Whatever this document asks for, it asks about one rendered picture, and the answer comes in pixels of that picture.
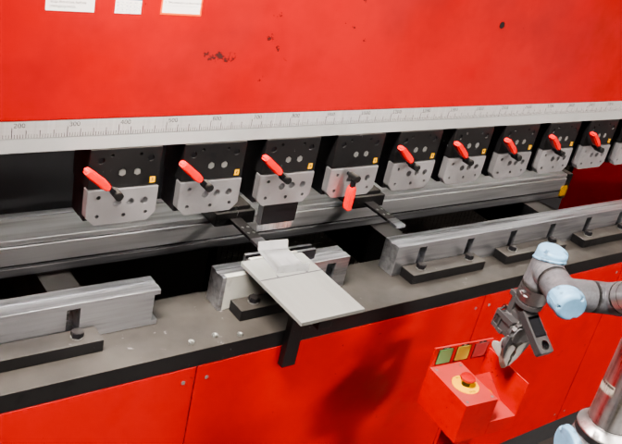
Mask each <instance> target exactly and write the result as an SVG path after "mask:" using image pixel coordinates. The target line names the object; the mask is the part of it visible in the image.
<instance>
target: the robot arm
mask: <svg viewBox="0 0 622 444"><path fill-rule="evenodd" d="M567 259H568V253H567V251H566V250H565V249H564V248H562V247H561V246H559V245H557V244H555V243H551V242H543V243H541V244H540V245H539V246H538V248H537V250H536V252H535V253H534V254H533V255H532V258H531V261H530V263H529V266H528V268H527V270H526V272H525V274H524V277H523V278H522V280H521V282H520V284H519V286H518V288H517V289H511V290H510V292H509V293H510V294H511V295H512V298H511V300H510V302H509V303H507V304H508V305H507V304H505V305H504V304H503V306H502V307H499V308H497V310H496V312H495V315H494V317H493V319H492V321H491V324H492V325H493V327H494V328H495V330H496V331H497V332H498V333H499V334H503V335H504V337H503V338H502V339H501V341H497V340H494V341H493V342H492V344H491V345H492V347H493V349H494V350H495V352H496V354H497V355H498V357H499V365H500V367H501V368H505V367H507V366H508V365H510V364H511V363H512V362H513V361H514V360H515V359H516V358H517V357H518V356H519V355H520V354H522V353H523V351H524V350H525V349H526V348H527V347H528V346H529V344H530V346H531V349H532V350H533V353H534V355H535V356H536V357H540V356H543V355H546V354H549V353H552V352H553V351H554V349H553V347H552V344H551V342H550V341H549V338H548V336H547V333H546V331H545V329H544V326H543V324H542V321H541V319H540V316H539V314H538V312H540V311H541V309H542V307H543V306H544V305H545V304H546V303H548V305H549V307H550V308H551V309H552V310H553V311H554V313H555V314H556V315H557V316H558V317H560V318H562V319H565V320H570V319H571V318H577V317H579V316H580V315H582V314H583V313H595V314H603V315H615V316H622V281H616V282H604V281H596V280H587V279H578V278H572V277H571V276H570V275H569V274H568V272H567V271H566V269H565V265H566V261H567ZM503 309H504V310H503ZM495 316H496V317H495ZM494 318H495V319H494ZM554 444H622V338H621V340H620V341H619V343H618V346H617V348H616V351H615V353H614V356H613V358H612V360H611V362H610V364H609V365H608V368H607V370H606V372H605V374H604V376H603V380H602V382H601V384H600V386H599V388H598V390H597V392H596V394H595V396H594V399H593V401H592V403H591V406H590V408H585V409H582V410H581V411H579V412H578V415H577V417H576V419H575V422H574V424H573V425H570V424H565V425H560V426H559V427H558V428H557V430H556V432H555V434H554Z"/></svg>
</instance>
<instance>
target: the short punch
mask: <svg viewBox="0 0 622 444"><path fill-rule="evenodd" d="M297 205H298V202H295V203H280V204H272V205H264V206H262V205H259V206H258V211H257V216H256V223H257V228H256V231H261V230H268V229H274V228H287V227H290V226H291V223H292V221H294V219H295V214H296V210H297Z"/></svg>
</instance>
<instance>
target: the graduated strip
mask: <svg viewBox="0 0 622 444"><path fill-rule="evenodd" d="M603 111H622V101H620V102H593V103H566V104H538V105H485V106H458V107H432V108H405V109H378V110H350V111H323V112H296V113H269V114H242V115H215V116H188V117H135V118H108V119H81V120H54V121H27V122H0V140H5V139H26V138H45V137H66V136H85V135H106V134H125V133H146V132H165V131H185V130H224V129H244V128H264V127H284V126H304V125H324V124H344V123H364V122H384V121H404V120H424V119H444V118H464V117H503V116H523V115H543V114H563V113H583V112H603Z"/></svg>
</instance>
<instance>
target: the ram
mask: <svg viewBox="0 0 622 444"><path fill-rule="evenodd" d="M161 1H162V0H143V2H142V11H141V15H140V14H121V13H115V5H116V0H95V2H94V12H77V11H58V10H45V0H0V122H27V121H54V120H81V119H108V118H135V117H188V116H215V115H242V114H269V113H296V112H323V111H350V110H378V109H405V108H432V107H458V106H485V105H538V104H566V103H593V102H620V101H622V0H204V1H203V7H202V14H201V17H195V16H176V15H160V8H161ZM606 119H622V111H603V112H583V113H563V114H543V115H523V116H503V117H464V118H444V119H424V120H404V121H384V122H364V123H344V124H324V125H304V126H284V127H264V128H244V129H205V130H185V131H165V132H146V133H125V134H106V135H85V136H66V137H45V138H26V139H5V140H0V154H24V153H40V152H56V151H73V150H89V149H105V148H121V147H137V146H154V145H170V144H186V143H202V142H234V141H250V140H266V139H282V138H299V137H315V136H331V135H347V134H364V133H380V132H395V131H412V130H444V129H460V128H476V127H492V126H509V125H525V124H541V123H557V122H573V121H590V120H606Z"/></svg>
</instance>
